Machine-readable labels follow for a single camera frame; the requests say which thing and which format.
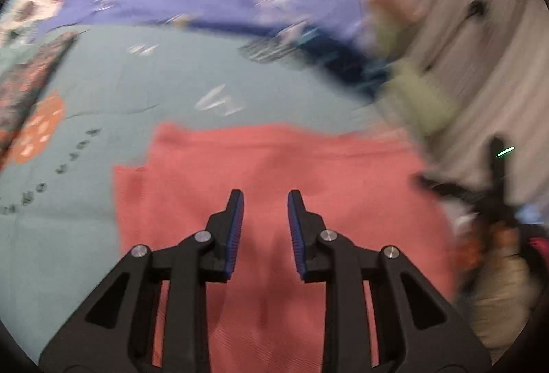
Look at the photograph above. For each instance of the grey pleated curtain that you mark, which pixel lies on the grey pleated curtain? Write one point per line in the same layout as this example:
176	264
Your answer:
497	71

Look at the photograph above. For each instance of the green pillow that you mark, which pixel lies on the green pillow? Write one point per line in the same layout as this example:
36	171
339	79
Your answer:
421	103
391	35

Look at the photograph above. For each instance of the navy star fleece blanket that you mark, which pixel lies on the navy star fleece blanket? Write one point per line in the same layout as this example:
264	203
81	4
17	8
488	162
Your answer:
363	73

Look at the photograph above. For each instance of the floral folded garment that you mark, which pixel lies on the floral folded garment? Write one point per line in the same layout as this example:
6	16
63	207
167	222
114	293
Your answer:
22	84

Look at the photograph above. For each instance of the green pillow far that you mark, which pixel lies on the green pillow far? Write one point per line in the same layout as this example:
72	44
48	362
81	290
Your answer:
391	35

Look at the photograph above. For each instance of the black floor lamp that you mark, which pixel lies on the black floor lamp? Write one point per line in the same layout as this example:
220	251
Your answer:
476	11

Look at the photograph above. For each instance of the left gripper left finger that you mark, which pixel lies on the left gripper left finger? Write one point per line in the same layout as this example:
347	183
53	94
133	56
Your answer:
150	312

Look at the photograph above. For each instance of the green pillow near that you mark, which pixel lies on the green pillow near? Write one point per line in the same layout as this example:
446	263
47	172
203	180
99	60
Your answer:
421	103

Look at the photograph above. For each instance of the teal patterned blanket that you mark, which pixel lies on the teal patterned blanket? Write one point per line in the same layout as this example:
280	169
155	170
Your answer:
113	87

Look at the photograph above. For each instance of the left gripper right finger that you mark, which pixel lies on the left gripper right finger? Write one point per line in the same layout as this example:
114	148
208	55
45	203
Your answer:
381	313

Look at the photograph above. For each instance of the coral pink knit shirt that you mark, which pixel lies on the coral pink knit shirt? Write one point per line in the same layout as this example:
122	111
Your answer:
265	319

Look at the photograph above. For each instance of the person right hand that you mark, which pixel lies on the person right hand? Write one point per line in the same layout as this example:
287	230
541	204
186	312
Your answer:
478	240

